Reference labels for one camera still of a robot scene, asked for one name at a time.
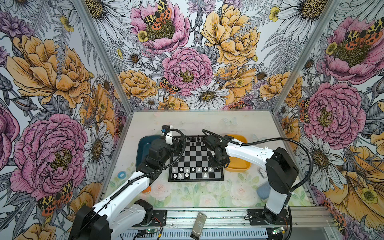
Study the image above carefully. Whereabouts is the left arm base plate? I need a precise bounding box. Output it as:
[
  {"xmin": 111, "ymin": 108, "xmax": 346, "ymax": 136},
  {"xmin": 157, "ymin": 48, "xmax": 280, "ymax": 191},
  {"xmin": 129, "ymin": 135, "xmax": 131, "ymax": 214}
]
[{"xmin": 134, "ymin": 210, "xmax": 168, "ymax": 227}]

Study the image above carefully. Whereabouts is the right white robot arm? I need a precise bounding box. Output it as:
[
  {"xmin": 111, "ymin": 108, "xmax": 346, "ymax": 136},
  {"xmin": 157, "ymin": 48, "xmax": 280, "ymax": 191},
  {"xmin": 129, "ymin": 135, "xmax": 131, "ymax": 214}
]
[{"xmin": 202, "ymin": 130, "xmax": 299, "ymax": 225}]

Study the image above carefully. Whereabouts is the aluminium front rail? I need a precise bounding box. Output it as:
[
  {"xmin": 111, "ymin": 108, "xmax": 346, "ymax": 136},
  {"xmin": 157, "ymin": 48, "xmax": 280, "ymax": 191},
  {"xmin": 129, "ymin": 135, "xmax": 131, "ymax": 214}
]
[{"xmin": 163, "ymin": 206, "xmax": 335, "ymax": 229}]

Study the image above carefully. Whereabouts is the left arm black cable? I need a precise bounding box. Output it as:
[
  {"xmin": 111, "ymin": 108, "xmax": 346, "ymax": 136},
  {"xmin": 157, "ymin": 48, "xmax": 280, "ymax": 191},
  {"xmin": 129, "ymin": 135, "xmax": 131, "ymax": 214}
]
[{"xmin": 71, "ymin": 128, "xmax": 187, "ymax": 238}]

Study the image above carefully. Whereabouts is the small white clock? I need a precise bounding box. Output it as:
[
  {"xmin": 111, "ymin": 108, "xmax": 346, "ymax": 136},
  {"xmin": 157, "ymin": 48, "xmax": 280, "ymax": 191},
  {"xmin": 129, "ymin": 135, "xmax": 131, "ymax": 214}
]
[{"xmin": 259, "ymin": 168, "xmax": 268, "ymax": 179}]

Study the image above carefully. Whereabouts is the silver usb hub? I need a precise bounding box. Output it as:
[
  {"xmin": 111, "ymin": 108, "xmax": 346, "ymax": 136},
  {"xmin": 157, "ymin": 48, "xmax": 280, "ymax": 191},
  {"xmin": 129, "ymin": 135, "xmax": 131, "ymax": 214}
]
[{"xmin": 190, "ymin": 212, "xmax": 207, "ymax": 240}]

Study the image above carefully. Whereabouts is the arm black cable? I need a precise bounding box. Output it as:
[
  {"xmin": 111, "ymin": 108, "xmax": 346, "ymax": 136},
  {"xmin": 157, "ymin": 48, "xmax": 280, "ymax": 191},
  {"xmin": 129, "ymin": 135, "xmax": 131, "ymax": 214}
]
[
  {"xmin": 232, "ymin": 137, "xmax": 314, "ymax": 240},
  {"xmin": 71, "ymin": 128, "xmax": 187, "ymax": 238}
]

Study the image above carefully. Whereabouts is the teal plastic bin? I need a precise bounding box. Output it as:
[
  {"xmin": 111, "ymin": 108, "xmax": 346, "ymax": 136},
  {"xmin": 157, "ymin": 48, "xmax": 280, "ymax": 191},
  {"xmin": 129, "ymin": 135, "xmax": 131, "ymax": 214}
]
[{"xmin": 135, "ymin": 135, "xmax": 162, "ymax": 170}]

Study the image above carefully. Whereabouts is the yellow plastic tray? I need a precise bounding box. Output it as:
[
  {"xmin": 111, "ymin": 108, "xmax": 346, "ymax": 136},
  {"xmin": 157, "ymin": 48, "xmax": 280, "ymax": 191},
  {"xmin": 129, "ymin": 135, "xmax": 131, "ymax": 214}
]
[{"xmin": 225, "ymin": 134, "xmax": 251, "ymax": 173}]

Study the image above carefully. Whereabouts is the grey blue sponge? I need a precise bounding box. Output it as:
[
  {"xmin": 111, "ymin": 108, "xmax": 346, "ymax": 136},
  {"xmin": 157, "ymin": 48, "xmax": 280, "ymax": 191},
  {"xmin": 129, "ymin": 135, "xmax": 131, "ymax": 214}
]
[{"xmin": 257, "ymin": 182, "xmax": 271, "ymax": 200}]

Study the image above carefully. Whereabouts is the black and white chessboard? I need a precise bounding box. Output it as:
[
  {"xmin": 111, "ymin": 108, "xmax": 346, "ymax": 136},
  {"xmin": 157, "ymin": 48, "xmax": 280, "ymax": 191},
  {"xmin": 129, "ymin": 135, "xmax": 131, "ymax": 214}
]
[{"xmin": 169, "ymin": 136, "xmax": 225, "ymax": 183}]

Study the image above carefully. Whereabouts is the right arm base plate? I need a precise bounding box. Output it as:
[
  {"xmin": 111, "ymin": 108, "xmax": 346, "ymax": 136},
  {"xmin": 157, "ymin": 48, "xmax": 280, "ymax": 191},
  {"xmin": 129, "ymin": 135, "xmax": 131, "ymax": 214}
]
[{"xmin": 244, "ymin": 209, "xmax": 291, "ymax": 226}]

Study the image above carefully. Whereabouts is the orange pill bottle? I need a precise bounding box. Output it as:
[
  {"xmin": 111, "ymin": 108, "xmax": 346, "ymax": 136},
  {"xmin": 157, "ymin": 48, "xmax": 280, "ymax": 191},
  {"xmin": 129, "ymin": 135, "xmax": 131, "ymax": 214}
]
[{"xmin": 142, "ymin": 186, "xmax": 151, "ymax": 195}]

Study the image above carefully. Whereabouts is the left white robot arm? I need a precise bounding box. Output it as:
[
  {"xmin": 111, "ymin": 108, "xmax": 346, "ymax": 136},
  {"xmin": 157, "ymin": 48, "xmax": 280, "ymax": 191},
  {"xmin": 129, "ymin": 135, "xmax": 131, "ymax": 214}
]
[{"xmin": 69, "ymin": 126, "xmax": 187, "ymax": 240}]

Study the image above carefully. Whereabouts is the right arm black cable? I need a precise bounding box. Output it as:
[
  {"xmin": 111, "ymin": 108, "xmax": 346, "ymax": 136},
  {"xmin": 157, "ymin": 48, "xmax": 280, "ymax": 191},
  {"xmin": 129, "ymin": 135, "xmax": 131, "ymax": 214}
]
[{"xmin": 232, "ymin": 137, "xmax": 314, "ymax": 240}]

